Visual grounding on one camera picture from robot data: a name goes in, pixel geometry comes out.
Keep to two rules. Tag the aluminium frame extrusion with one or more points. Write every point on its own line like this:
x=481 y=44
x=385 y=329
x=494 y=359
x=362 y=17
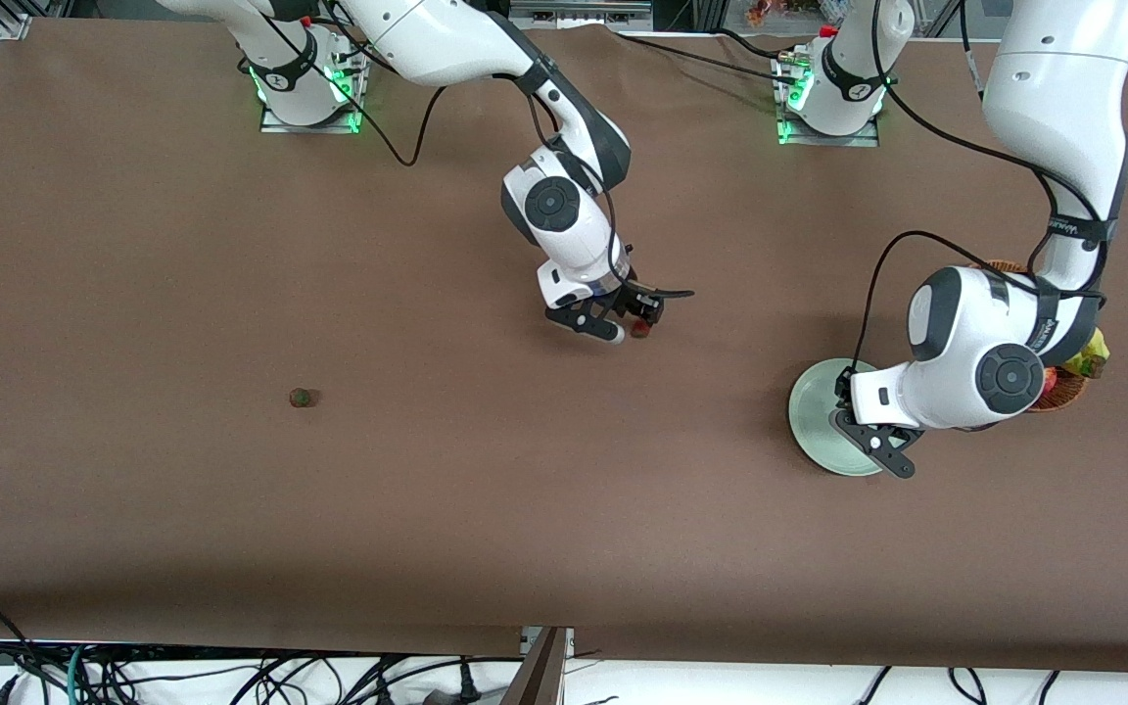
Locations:
x=14 y=22

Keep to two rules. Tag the grey background device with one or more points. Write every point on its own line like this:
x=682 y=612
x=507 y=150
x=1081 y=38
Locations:
x=574 y=12

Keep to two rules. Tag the brown wooden post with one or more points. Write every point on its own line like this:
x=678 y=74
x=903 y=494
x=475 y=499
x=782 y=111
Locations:
x=540 y=676

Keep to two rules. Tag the orange patterned background object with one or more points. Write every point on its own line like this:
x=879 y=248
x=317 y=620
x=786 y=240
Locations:
x=770 y=10

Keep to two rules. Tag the brown table cloth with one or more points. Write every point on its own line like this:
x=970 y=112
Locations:
x=525 y=441

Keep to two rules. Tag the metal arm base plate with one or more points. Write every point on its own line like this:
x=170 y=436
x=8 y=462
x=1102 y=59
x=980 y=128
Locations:
x=309 y=125
x=828 y=141

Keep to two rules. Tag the black power plug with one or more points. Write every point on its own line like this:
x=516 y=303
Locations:
x=468 y=690

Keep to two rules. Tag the red apple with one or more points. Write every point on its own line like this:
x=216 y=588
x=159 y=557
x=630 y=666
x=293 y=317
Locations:
x=1050 y=380

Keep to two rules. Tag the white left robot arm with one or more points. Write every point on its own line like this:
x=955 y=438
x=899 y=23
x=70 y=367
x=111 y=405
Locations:
x=1063 y=98

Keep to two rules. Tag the brown woven wicker basket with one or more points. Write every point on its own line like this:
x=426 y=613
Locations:
x=1063 y=395

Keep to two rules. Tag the pale green round plate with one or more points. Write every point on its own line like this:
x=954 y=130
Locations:
x=814 y=421

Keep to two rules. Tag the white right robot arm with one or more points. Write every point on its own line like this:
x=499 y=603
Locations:
x=427 y=39

